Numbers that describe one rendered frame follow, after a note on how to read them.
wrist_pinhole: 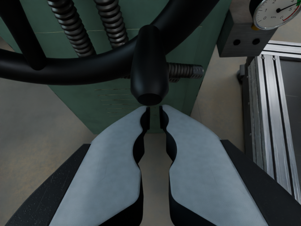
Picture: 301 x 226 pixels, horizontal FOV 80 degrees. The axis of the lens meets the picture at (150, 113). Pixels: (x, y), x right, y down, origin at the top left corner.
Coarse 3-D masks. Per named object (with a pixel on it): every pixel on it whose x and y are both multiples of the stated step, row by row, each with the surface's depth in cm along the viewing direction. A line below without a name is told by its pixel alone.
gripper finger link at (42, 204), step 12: (84, 144) 8; (72, 156) 8; (84, 156) 8; (60, 168) 7; (72, 168) 7; (48, 180) 7; (60, 180) 7; (36, 192) 6; (48, 192) 6; (60, 192) 6; (24, 204) 6; (36, 204) 6; (48, 204) 6; (12, 216) 6; (24, 216) 6; (36, 216) 6; (48, 216) 6
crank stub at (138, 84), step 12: (144, 36) 12; (156, 36) 12; (144, 48) 11; (156, 48) 12; (144, 60) 11; (156, 60) 11; (132, 72) 11; (144, 72) 11; (156, 72) 11; (132, 84) 11; (144, 84) 10; (156, 84) 10; (168, 84) 11; (144, 96) 11; (156, 96) 11
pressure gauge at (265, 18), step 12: (252, 0) 26; (264, 0) 24; (276, 0) 24; (288, 0) 24; (300, 0) 24; (252, 12) 26; (264, 12) 25; (276, 12) 25; (288, 12) 25; (264, 24) 27; (276, 24) 27
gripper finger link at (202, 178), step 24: (168, 120) 10; (192, 120) 10; (168, 144) 9; (192, 144) 8; (216, 144) 8; (192, 168) 7; (216, 168) 7; (168, 192) 8; (192, 192) 6; (216, 192) 6; (240, 192) 6; (192, 216) 6; (216, 216) 5; (240, 216) 5
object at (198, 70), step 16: (48, 0) 18; (64, 0) 18; (96, 0) 18; (112, 0) 18; (64, 16) 19; (112, 16) 19; (64, 32) 21; (80, 32) 21; (112, 32) 20; (80, 48) 22; (112, 48) 23; (176, 64) 30; (192, 64) 32; (176, 80) 33
